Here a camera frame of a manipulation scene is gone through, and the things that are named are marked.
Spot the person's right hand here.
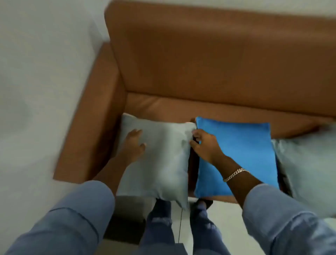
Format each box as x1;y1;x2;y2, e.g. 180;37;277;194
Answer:
189;129;228;167

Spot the person's left hand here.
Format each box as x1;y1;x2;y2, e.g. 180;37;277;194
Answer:
115;129;146;167

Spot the grey-backed floral cushion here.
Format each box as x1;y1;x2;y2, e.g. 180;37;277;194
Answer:
272;125;336;219
115;113;197;211

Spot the blue-backed peacock-patterned cushion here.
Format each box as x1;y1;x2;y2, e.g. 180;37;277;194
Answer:
194;117;280;199

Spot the brown leather sofa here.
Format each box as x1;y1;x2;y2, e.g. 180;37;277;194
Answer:
53;0;336;204

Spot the person's right forearm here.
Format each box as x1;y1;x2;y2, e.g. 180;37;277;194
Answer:
215;154;336;255

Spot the person's right leg in jeans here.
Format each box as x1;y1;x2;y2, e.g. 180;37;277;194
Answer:
189;199;232;255

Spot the person's leg in jeans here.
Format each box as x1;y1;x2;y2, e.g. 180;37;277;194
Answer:
189;199;232;255
138;198;176;255

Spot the person's left leg in jeans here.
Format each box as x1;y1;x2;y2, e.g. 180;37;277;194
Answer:
138;198;176;255

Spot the silver chain bracelet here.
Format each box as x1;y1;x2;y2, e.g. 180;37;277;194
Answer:
222;168;250;183

